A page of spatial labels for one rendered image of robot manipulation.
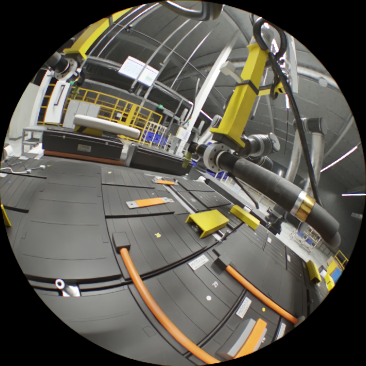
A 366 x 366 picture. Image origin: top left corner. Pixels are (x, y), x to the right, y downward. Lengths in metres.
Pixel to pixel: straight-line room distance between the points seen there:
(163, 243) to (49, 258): 0.22
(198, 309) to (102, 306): 0.14
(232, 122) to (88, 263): 0.41
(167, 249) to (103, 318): 0.18
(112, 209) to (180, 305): 0.24
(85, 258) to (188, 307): 0.17
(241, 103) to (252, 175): 0.21
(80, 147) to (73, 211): 0.37
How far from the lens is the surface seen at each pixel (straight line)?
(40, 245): 0.24
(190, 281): 0.23
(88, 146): 0.58
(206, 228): 0.32
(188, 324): 0.21
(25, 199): 0.35
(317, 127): 1.22
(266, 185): 0.22
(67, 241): 0.22
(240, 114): 0.35
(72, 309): 0.19
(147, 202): 0.34
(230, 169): 0.27
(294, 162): 1.23
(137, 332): 0.18
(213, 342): 0.23
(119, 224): 0.26
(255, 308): 0.30
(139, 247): 0.23
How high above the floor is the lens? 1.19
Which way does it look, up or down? 17 degrees down
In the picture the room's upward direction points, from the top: 24 degrees clockwise
